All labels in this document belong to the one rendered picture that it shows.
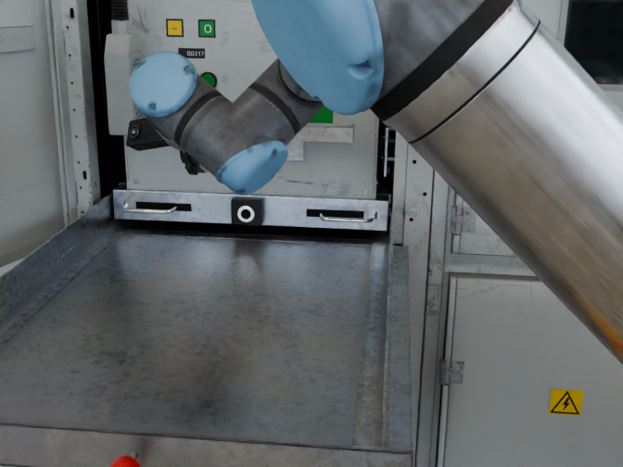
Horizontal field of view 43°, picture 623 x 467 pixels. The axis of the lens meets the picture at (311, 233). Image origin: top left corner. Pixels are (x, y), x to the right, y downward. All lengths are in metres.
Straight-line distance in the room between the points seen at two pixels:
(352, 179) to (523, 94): 1.05
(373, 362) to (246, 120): 0.35
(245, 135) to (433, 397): 0.81
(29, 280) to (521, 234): 0.92
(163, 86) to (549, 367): 0.93
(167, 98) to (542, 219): 0.64
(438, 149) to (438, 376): 1.15
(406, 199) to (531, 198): 0.99
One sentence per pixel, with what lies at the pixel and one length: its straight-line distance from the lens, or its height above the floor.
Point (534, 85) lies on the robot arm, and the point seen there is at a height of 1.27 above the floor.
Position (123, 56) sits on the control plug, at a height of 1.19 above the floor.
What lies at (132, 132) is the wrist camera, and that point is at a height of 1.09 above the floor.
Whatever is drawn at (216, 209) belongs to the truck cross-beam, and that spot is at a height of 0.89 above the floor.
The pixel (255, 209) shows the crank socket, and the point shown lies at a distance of 1.51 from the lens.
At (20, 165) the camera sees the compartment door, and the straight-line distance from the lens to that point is 1.52.
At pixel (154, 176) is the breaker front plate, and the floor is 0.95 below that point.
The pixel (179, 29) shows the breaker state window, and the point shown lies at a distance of 1.52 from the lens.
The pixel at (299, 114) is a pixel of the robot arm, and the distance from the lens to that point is 1.05.
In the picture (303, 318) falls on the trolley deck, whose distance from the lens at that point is 1.18.
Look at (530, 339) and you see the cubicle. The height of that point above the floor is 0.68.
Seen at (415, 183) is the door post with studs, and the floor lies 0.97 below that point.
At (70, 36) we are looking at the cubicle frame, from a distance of 1.54.
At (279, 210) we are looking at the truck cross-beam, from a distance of 1.53.
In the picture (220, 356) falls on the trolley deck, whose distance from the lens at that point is 1.08.
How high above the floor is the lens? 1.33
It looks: 18 degrees down
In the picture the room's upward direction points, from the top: 1 degrees clockwise
